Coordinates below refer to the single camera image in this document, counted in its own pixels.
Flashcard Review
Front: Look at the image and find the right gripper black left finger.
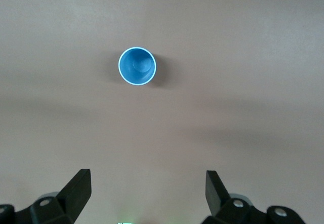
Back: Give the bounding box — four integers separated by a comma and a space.
0, 168, 92, 224

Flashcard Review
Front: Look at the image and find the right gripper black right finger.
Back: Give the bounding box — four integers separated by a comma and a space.
204, 170, 307, 224

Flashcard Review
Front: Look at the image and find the light blue cup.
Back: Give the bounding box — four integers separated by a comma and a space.
117, 46, 157, 86

